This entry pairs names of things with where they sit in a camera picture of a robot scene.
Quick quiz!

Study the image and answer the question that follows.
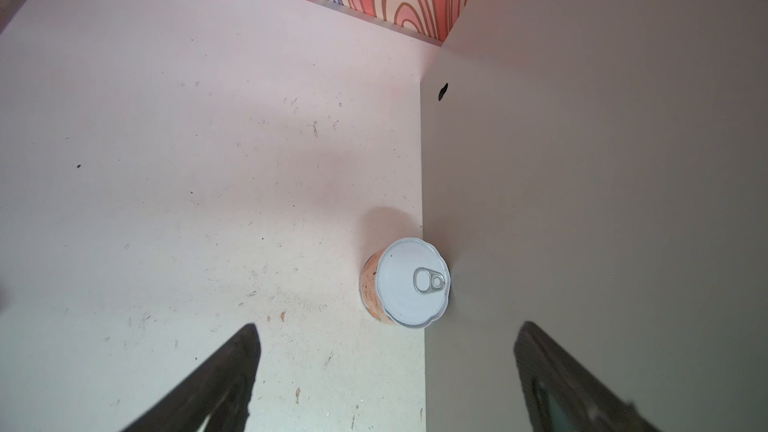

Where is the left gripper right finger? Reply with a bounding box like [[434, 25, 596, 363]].
[[514, 321, 656, 432]]

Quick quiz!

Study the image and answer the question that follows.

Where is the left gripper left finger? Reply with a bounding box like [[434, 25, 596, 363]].
[[126, 323, 261, 432]]

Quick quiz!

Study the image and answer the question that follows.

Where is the grey metal cabinet box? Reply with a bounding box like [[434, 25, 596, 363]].
[[421, 0, 767, 431]]

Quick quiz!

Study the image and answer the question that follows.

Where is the pull-tab can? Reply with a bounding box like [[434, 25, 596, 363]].
[[359, 237, 451, 329]]

